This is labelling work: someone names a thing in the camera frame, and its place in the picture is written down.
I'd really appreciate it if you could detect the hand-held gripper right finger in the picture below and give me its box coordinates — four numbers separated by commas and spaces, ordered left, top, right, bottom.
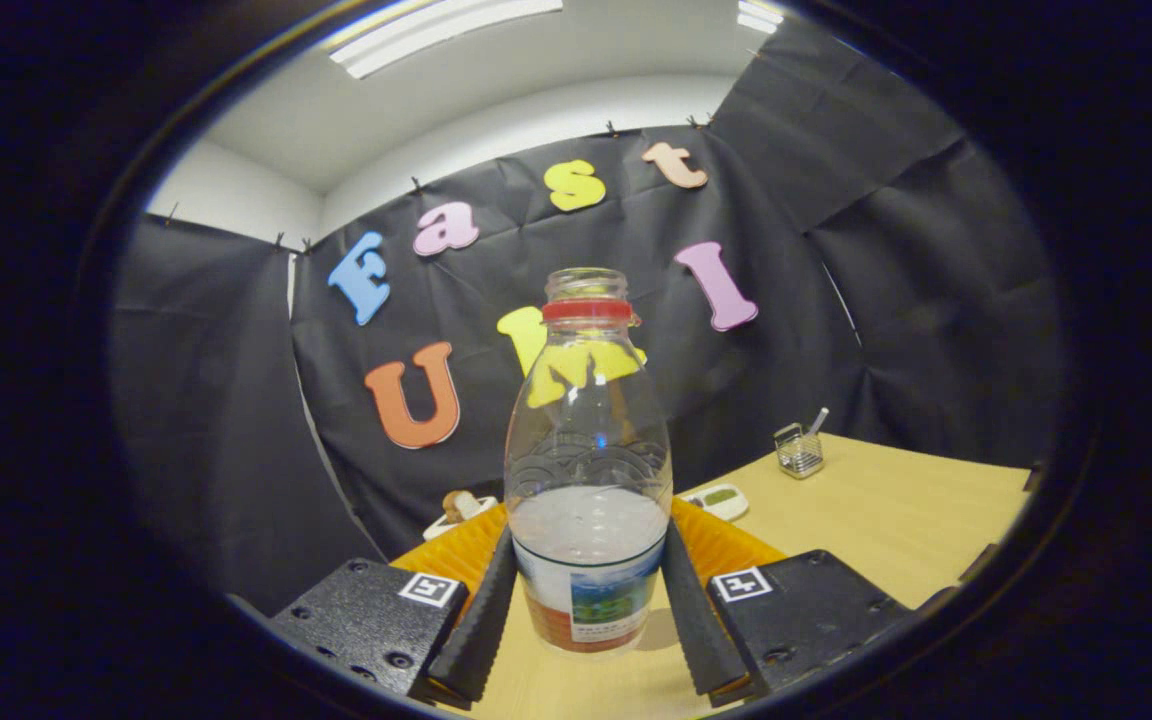
664, 500, 922, 709

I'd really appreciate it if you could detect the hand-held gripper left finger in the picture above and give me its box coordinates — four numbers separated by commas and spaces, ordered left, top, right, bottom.
271, 503, 517, 711

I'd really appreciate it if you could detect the clear plastic juice bottle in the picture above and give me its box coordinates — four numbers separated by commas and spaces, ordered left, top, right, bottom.
504, 267, 674, 656

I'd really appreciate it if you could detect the white toaster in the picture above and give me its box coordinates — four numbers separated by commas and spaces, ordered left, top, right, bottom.
423, 495, 499, 541

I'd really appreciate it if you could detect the white divided dish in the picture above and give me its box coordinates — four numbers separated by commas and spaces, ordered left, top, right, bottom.
681, 484, 750, 522

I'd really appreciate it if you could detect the wooden table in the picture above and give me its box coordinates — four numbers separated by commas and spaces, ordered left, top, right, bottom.
391, 432, 1032, 719

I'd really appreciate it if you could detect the black backdrop cloth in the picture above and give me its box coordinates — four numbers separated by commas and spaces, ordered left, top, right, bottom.
111, 20, 1067, 611

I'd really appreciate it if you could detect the long ceiling light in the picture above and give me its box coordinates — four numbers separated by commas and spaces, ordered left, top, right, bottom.
329, 0, 564, 79

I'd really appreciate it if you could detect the small ceiling light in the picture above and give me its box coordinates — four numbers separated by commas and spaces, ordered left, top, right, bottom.
736, 0, 785, 34

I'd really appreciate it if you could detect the wire mesh holder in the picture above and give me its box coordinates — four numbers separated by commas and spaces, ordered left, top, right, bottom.
774, 422, 825, 480

